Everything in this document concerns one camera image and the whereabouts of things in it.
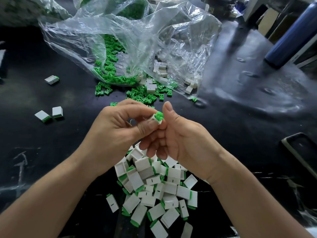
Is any person's left hand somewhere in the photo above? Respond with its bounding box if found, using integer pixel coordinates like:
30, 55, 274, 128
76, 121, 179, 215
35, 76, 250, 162
77, 99, 160, 176

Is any person's right hand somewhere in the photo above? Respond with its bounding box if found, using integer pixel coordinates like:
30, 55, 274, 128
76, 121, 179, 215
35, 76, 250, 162
134, 100, 233, 184

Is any assembled white-green part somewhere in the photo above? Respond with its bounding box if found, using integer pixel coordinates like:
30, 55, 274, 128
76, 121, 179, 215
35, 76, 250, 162
106, 193, 120, 213
35, 110, 52, 123
45, 75, 60, 86
52, 106, 64, 119

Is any pile of assembled white-green pieces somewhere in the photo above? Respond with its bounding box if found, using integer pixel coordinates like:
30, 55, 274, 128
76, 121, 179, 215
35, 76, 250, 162
114, 141, 199, 238

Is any pile of green clips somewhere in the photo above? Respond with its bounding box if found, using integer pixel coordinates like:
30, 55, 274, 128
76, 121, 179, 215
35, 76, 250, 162
93, 34, 199, 107

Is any heap of white caps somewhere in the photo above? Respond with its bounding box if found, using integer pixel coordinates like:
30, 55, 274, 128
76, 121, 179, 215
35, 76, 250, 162
145, 61, 203, 95

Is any person's left forearm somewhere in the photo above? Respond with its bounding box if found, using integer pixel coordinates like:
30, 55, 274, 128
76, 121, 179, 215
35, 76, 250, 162
0, 153, 106, 238

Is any person's right forearm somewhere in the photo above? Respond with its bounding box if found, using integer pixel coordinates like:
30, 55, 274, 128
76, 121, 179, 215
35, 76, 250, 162
210, 161, 314, 238

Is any clear plastic bag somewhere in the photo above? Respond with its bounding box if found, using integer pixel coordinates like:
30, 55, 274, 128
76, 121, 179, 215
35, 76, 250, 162
40, 0, 223, 95

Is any black smartphone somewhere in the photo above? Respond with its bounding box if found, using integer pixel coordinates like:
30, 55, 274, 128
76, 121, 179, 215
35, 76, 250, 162
281, 133, 317, 179

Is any plastic bag full of green pieces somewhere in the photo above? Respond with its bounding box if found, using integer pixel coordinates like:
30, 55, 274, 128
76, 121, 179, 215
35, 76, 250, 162
77, 0, 152, 20

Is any brown cardboard box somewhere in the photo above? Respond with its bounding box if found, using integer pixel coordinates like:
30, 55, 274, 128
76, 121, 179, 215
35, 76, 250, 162
258, 7, 281, 37

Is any blue cylinder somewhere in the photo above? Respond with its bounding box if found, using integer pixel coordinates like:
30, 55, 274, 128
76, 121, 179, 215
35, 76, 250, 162
264, 2, 317, 69

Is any large bag of assembled pieces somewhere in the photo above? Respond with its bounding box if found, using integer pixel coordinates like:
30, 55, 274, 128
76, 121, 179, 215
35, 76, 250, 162
0, 0, 72, 27

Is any white metal frame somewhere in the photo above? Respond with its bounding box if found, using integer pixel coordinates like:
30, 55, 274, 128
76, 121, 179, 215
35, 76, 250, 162
244, 0, 317, 35

